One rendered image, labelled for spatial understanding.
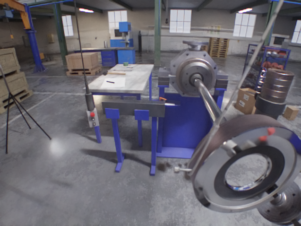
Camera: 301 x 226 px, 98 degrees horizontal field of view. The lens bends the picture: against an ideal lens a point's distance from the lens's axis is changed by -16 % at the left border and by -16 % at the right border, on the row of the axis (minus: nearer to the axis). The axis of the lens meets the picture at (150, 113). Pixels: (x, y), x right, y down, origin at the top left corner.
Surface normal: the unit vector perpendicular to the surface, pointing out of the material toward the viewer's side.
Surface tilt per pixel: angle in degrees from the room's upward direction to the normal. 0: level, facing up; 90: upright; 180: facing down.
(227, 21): 90
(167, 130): 90
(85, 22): 90
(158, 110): 90
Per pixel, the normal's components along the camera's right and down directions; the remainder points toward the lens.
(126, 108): -0.10, 0.47
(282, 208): -0.76, -0.60
